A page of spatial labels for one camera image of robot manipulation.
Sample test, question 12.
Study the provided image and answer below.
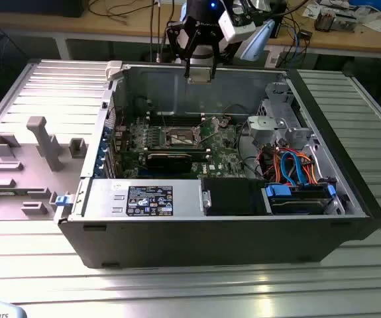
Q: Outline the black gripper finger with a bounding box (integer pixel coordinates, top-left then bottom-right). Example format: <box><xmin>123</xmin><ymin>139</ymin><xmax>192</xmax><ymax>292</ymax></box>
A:
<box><xmin>165</xmin><ymin>21</ymin><xmax>200</xmax><ymax>79</ymax></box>
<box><xmin>209</xmin><ymin>30</ymin><xmax>227</xmax><ymax>81</ymax></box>

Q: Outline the silver CPU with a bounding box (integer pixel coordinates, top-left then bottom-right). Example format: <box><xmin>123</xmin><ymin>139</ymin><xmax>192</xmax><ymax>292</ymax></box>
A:
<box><xmin>188</xmin><ymin>73</ymin><xmax>213</xmax><ymax>85</ymax></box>

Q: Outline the metal wire locking lever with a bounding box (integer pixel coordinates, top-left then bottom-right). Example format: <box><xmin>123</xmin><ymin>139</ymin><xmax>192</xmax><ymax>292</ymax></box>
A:
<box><xmin>158</xmin><ymin>99</ymin><xmax>170</xmax><ymax>134</ymax></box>
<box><xmin>201</xmin><ymin>125</ymin><xmax>227</xmax><ymax>144</ymax></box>

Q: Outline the black RAM slot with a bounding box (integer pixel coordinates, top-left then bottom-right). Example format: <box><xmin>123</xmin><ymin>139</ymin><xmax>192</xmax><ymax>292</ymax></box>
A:
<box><xmin>147</xmin><ymin>147</ymin><xmax>210</xmax><ymax>158</ymax></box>
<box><xmin>146</xmin><ymin>115</ymin><xmax>206</xmax><ymax>124</ymax></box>
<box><xmin>146</xmin><ymin>111</ymin><xmax>206</xmax><ymax>117</ymax></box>

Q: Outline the CPU socket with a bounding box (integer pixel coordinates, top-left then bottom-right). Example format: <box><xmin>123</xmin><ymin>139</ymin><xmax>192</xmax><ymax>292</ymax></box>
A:
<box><xmin>165</xmin><ymin>126</ymin><xmax>200</xmax><ymax>148</ymax></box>

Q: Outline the grey metal drive cage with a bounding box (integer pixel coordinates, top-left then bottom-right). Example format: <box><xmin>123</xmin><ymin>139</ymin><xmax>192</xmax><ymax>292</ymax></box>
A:
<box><xmin>263</xmin><ymin>81</ymin><xmax>296</xmax><ymax>117</ymax></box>

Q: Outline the white case latch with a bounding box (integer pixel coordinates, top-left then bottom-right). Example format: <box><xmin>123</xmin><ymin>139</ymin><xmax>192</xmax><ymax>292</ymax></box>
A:
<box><xmin>105</xmin><ymin>61</ymin><xmax>125</xmax><ymax>82</ymax></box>

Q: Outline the black tower device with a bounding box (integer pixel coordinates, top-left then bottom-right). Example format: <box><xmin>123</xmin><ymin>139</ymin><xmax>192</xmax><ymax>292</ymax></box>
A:
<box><xmin>274</xmin><ymin>13</ymin><xmax>289</xmax><ymax>39</ymax></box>

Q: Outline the green motherboard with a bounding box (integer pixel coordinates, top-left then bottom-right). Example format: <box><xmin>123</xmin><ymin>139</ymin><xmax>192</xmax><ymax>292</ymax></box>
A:
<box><xmin>110</xmin><ymin>114</ymin><xmax>244</xmax><ymax>182</ymax></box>

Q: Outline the black graphics card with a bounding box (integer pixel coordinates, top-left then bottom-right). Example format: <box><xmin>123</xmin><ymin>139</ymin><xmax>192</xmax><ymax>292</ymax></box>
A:
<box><xmin>145</xmin><ymin>150</ymin><xmax>193</xmax><ymax>174</ymax></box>

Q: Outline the wooden workbench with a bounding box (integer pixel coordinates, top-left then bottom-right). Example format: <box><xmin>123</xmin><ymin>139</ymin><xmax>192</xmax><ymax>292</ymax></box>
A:
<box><xmin>0</xmin><ymin>0</ymin><xmax>381</xmax><ymax>61</ymax></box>

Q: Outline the copper finned heat sink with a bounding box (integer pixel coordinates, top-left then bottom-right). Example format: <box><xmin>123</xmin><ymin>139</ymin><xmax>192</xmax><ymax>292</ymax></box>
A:
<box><xmin>314</xmin><ymin>9</ymin><xmax>335</xmax><ymax>33</ymax></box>

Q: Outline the black plastic shroud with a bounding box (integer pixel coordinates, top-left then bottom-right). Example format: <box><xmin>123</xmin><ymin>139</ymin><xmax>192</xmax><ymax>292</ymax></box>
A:
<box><xmin>201</xmin><ymin>177</ymin><xmax>267</xmax><ymax>217</ymax></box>

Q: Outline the blue carrier in disk bay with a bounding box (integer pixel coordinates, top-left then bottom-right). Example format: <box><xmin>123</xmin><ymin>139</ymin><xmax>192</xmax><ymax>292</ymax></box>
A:
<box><xmin>265</xmin><ymin>184</ymin><xmax>338</xmax><ymax>206</ymax></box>

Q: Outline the small metal box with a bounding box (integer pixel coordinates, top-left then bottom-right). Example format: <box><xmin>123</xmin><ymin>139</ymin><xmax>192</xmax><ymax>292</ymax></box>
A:
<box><xmin>334</xmin><ymin>11</ymin><xmax>358</xmax><ymax>34</ymax></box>

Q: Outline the grey power supply unit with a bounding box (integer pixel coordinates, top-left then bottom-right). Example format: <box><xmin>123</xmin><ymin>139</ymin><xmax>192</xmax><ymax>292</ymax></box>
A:
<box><xmin>83</xmin><ymin>178</ymin><xmax>205</xmax><ymax>220</ymax></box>

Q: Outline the black hard disk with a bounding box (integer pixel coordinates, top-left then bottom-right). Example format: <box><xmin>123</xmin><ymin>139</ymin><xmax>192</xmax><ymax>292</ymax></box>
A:
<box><xmin>269</xmin><ymin>197</ymin><xmax>331</xmax><ymax>216</ymax></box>

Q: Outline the large black box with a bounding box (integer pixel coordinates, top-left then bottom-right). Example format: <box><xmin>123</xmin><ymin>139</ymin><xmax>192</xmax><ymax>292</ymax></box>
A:
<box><xmin>0</xmin><ymin>0</ymin><xmax>85</xmax><ymax>19</ymax></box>

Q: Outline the black open PC case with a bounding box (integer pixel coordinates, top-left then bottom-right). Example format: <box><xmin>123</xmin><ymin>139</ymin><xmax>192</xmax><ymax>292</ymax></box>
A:
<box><xmin>53</xmin><ymin>61</ymin><xmax>381</xmax><ymax>270</ymax></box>

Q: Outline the grey parts rack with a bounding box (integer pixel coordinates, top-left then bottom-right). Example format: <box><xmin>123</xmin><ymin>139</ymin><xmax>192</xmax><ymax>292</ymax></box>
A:
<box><xmin>0</xmin><ymin>115</ymin><xmax>88</xmax><ymax>221</ymax></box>

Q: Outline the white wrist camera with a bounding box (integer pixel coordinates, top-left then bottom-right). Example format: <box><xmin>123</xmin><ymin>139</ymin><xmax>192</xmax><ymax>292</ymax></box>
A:
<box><xmin>218</xmin><ymin>11</ymin><xmax>256</xmax><ymax>44</ymax></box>

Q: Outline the grey round-top metal bracket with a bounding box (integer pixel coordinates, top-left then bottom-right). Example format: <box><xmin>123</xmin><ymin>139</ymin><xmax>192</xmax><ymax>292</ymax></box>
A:
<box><xmin>246</xmin><ymin>115</ymin><xmax>312</xmax><ymax>146</ymax></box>

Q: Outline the black wire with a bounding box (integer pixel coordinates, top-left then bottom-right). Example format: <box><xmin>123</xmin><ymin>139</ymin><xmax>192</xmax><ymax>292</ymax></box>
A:
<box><xmin>237</xmin><ymin>124</ymin><xmax>266</xmax><ymax>182</ymax></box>

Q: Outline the blue network cable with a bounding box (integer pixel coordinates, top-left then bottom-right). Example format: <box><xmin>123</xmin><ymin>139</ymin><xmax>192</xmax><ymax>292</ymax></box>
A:
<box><xmin>293</xmin><ymin>28</ymin><xmax>303</xmax><ymax>64</ymax></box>

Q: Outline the blue flat data wire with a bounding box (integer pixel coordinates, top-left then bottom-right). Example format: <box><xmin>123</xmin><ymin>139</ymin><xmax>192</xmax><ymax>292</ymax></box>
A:
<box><xmin>280</xmin><ymin>150</ymin><xmax>307</xmax><ymax>186</ymax></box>

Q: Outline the orange wire bundle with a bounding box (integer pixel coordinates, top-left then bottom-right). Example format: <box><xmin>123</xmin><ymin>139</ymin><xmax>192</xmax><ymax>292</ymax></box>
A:
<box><xmin>258</xmin><ymin>145</ymin><xmax>319</xmax><ymax>185</ymax></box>

